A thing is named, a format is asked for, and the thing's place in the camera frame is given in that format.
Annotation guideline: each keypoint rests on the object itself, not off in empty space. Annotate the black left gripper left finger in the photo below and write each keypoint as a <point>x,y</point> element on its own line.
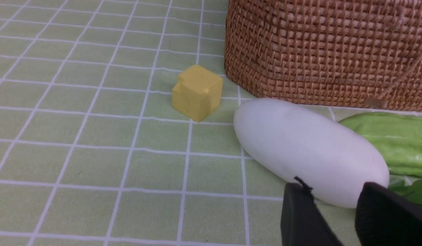
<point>302,224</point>

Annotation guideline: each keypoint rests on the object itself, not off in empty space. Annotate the green checkered tablecloth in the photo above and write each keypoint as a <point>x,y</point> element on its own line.
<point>92,153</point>

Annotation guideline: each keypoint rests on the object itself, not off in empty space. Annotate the green bitter gourd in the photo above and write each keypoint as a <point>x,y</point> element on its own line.
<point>398,138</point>

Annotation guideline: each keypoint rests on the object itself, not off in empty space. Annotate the white radish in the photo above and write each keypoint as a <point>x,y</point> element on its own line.
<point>293,141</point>

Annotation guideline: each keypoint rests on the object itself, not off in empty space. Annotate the yellow foam cube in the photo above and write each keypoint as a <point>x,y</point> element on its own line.
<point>197,93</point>

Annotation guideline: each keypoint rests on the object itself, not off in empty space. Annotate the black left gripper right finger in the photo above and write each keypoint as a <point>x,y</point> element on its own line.
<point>384,218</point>

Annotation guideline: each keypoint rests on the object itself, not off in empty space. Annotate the woven rattan basket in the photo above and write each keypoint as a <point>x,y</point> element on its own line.
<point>343,53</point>

